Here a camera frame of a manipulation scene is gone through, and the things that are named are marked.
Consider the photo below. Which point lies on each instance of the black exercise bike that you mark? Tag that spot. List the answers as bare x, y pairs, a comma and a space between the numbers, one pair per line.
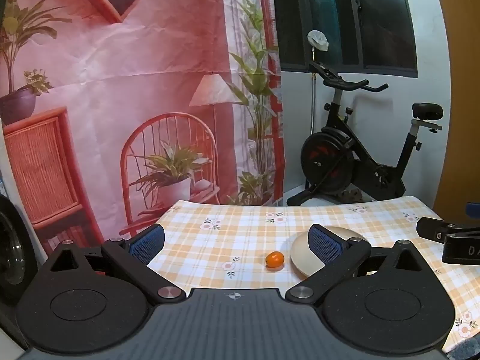
330, 165

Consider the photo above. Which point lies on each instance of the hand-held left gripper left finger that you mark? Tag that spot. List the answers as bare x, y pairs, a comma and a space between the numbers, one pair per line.
147, 244

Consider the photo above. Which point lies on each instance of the small orange tangerine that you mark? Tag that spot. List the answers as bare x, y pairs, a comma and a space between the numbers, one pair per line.
275, 259

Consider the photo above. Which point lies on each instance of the white crumpled cloth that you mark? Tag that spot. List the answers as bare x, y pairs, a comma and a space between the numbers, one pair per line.
318, 40

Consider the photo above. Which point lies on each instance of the beige round plate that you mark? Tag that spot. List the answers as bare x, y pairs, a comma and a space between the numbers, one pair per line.
300, 255

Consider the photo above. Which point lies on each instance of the printed pink backdrop cloth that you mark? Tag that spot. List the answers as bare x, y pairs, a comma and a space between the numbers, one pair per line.
112, 82

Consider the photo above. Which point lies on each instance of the metal pole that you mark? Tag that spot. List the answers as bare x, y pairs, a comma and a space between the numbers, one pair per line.
313, 93

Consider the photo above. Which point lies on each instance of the dark window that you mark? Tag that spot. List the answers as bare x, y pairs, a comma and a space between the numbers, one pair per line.
375, 26

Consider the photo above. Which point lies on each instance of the brown wooden door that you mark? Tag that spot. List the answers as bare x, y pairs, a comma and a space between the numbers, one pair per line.
465, 120

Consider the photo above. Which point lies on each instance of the checked floral tablecloth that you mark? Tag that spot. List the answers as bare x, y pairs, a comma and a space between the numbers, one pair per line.
225, 240

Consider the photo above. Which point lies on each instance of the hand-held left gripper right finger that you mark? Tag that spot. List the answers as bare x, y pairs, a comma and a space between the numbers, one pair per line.
325, 245

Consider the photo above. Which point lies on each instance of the black round appliance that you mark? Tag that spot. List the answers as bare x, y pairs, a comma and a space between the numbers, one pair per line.
15, 255

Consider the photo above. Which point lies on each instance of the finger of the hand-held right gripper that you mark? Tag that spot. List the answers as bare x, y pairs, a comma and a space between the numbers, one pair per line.
433, 228
473, 208

